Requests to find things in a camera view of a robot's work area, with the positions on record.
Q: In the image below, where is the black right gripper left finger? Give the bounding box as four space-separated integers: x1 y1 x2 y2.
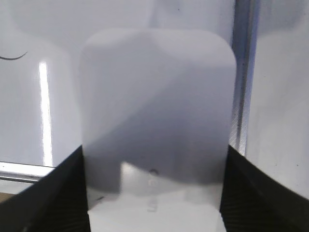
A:
0 146 91 232

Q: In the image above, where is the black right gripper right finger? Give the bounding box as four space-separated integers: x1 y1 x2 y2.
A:
220 146 309 232

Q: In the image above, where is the aluminium framed whiteboard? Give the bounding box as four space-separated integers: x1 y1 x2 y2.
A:
0 0 260 183

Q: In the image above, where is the white whiteboard eraser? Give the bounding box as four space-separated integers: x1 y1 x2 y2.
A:
79 28 236 232

